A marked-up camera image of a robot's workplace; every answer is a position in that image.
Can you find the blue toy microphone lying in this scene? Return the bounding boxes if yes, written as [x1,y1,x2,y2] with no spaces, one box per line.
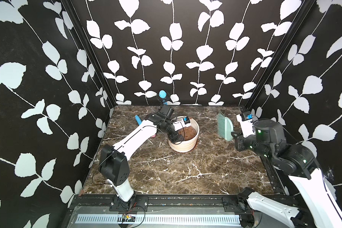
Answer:
[135,115,142,125]

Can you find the cream ceramic pot with soil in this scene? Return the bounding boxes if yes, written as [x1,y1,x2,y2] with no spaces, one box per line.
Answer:
[168,117,200,153]

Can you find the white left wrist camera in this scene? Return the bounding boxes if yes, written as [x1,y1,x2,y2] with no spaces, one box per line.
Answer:
[173,116,191,131]

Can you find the blue microphone on stand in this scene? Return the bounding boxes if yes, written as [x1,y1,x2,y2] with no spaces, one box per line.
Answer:
[159,90,167,99]

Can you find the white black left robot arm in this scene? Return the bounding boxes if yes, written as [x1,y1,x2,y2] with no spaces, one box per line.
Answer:
[98,104,191,207]

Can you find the white perforated strip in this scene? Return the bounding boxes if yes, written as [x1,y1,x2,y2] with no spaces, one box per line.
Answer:
[75,214,240,226]

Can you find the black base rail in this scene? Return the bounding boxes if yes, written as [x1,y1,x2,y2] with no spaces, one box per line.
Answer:
[70,194,252,214]

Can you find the small circuit board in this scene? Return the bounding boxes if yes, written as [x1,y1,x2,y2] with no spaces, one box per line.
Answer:
[121,215,136,223]

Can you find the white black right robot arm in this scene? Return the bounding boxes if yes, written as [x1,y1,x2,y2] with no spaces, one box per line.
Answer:
[231,119,342,228]

